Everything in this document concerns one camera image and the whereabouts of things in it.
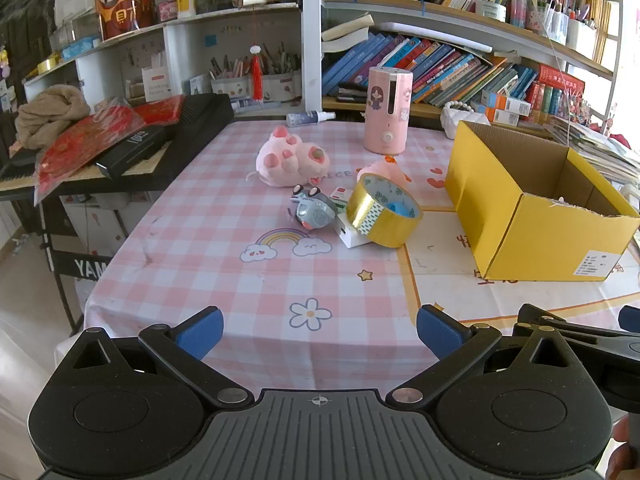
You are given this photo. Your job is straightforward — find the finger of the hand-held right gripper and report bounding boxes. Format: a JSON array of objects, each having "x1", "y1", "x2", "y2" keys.
[
  {"x1": 511, "y1": 321, "x2": 640, "y2": 361},
  {"x1": 517, "y1": 303, "x2": 640, "y2": 335}
]

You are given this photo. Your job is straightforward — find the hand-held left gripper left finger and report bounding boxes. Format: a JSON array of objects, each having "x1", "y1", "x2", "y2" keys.
[{"x1": 54, "y1": 306, "x2": 255, "y2": 409}]

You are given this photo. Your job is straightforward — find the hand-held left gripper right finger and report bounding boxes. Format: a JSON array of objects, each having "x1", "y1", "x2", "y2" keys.
[{"x1": 386, "y1": 304, "x2": 582, "y2": 408}]

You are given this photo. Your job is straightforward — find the yellow cardboard box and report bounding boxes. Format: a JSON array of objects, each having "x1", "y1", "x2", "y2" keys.
[{"x1": 444, "y1": 120, "x2": 640, "y2": 282}]

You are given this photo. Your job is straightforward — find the pink axolotl plush toy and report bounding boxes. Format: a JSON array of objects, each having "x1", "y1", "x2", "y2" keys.
[{"x1": 356, "y1": 155, "x2": 412, "y2": 186}]

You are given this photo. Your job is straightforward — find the pink paw plush toy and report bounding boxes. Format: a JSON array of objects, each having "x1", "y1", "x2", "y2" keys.
[{"x1": 247, "y1": 126, "x2": 332, "y2": 188}]

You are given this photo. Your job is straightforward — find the person's right hand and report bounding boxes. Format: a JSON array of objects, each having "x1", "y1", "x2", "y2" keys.
[{"x1": 604, "y1": 417, "x2": 632, "y2": 480}]

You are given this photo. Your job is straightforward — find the pink checkered tablecloth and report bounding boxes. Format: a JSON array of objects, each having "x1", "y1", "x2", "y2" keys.
[{"x1": 55, "y1": 119, "x2": 640, "y2": 396}]

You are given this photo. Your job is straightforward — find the gold tape roll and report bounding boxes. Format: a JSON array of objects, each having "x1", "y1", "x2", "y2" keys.
[{"x1": 346, "y1": 172, "x2": 423, "y2": 249}]

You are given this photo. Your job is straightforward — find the black keyboard stand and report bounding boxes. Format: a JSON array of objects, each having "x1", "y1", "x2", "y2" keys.
[{"x1": 39, "y1": 192, "x2": 132, "y2": 336}]

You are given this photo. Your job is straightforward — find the grey mouse toy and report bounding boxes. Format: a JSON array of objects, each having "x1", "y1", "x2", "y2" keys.
[{"x1": 289, "y1": 185, "x2": 340, "y2": 232}]

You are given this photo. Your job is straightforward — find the stack of magazines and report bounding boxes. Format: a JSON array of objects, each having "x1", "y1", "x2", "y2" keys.
[{"x1": 545, "y1": 115, "x2": 640, "y2": 186}]

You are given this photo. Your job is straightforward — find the long black box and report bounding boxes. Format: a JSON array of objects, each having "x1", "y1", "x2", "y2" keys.
[{"x1": 95, "y1": 125, "x2": 168, "y2": 179}]

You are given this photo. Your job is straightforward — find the black electronic keyboard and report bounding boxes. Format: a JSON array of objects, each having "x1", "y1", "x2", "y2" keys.
[{"x1": 0, "y1": 92, "x2": 236, "y2": 201}]

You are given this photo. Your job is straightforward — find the white bead basket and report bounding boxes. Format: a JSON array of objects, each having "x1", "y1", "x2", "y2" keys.
[{"x1": 442, "y1": 101, "x2": 493, "y2": 138}]

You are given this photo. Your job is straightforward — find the pink humidifier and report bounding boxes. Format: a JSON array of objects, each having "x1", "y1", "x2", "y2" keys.
[{"x1": 362, "y1": 66, "x2": 414, "y2": 156}]

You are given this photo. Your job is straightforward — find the clear bag of red paper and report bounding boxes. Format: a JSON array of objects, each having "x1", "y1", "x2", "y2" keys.
[{"x1": 34, "y1": 105, "x2": 148, "y2": 206}]

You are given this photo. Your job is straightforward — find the small orange white box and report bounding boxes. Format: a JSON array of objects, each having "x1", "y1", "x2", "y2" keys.
[
  {"x1": 486, "y1": 107, "x2": 521, "y2": 127},
  {"x1": 495, "y1": 94, "x2": 532, "y2": 116}
]

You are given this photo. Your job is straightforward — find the red envelope pack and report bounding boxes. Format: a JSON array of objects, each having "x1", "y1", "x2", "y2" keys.
[{"x1": 134, "y1": 94, "x2": 186, "y2": 126}]

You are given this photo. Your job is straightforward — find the small spray bottle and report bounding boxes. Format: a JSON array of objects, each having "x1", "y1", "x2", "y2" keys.
[{"x1": 286, "y1": 110, "x2": 337, "y2": 128}]

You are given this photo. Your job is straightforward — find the white pen holder box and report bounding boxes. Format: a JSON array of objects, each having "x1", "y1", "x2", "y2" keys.
[
  {"x1": 259, "y1": 50, "x2": 303, "y2": 102},
  {"x1": 209, "y1": 55, "x2": 253, "y2": 99}
]

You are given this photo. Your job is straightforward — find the red book box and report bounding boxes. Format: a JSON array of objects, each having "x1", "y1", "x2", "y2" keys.
[{"x1": 537, "y1": 65, "x2": 586, "y2": 95}]

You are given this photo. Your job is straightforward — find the white paper card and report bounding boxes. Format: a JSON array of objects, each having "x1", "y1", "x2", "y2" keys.
[{"x1": 141, "y1": 66, "x2": 173, "y2": 103}]

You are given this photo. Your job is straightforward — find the red tassel ornament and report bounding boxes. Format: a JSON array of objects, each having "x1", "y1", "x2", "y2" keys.
[{"x1": 249, "y1": 44, "x2": 266, "y2": 102}]

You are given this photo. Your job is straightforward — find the beige cloth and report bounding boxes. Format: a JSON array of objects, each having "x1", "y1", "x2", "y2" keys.
[{"x1": 15, "y1": 85, "x2": 92, "y2": 151}]

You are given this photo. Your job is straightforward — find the white pen cup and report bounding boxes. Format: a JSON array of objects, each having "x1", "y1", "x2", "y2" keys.
[
  {"x1": 565, "y1": 5, "x2": 598, "y2": 58},
  {"x1": 542, "y1": 0, "x2": 568, "y2": 46}
]

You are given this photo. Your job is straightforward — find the stack of white books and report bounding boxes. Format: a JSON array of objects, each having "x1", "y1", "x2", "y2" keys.
[{"x1": 321, "y1": 12, "x2": 376, "y2": 54}]

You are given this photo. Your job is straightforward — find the white shelf unit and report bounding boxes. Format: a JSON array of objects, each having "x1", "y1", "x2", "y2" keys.
[{"x1": 22, "y1": 0, "x2": 626, "y2": 121}]

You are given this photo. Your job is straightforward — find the white round jar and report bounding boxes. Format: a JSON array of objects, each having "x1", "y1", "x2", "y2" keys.
[{"x1": 475, "y1": 0, "x2": 508, "y2": 22}]

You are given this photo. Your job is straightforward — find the fortune god paper figure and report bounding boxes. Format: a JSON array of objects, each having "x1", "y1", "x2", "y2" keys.
[{"x1": 94, "y1": 0, "x2": 156, "y2": 42}]

